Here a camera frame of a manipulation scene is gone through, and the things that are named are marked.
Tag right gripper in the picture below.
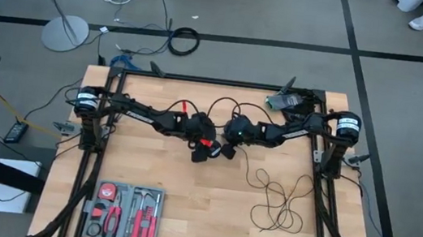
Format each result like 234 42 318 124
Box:
218 111 265 165

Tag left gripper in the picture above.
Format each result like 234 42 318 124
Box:
180 110 223 166

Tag thin black cord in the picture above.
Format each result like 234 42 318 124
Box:
227 144 319 237

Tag grey green work glove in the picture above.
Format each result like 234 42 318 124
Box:
265 91 302 114

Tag black clamp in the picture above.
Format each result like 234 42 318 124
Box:
149 61 169 79
278 74 298 98

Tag red bit holder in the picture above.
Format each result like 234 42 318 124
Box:
139 205 155 230

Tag grey plastic tray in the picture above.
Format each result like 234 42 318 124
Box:
80 178 167 237

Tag red tape measure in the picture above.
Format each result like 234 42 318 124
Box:
97 181 119 203

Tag red utility knife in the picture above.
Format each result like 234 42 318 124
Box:
90 200 107 220

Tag black tape roll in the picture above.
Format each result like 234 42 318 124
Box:
85 221 103 237

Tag black power adapter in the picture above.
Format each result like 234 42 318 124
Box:
3 118 31 147

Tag white box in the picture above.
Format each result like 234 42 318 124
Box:
0 155 43 218

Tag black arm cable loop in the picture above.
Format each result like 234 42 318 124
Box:
231 100 278 126
205 95 242 131

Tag red handled screwdriver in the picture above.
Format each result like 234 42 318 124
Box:
149 192 163 237

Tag red handled hammer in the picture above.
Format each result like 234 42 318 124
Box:
127 187 152 237

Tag coiled black cable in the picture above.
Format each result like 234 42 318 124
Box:
166 24 203 59

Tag red handled pliers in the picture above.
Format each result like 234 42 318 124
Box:
101 201 124 237

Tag black floor cable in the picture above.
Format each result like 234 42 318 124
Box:
113 0 177 60

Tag yellow floor cable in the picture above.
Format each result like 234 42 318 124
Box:
0 86 68 139

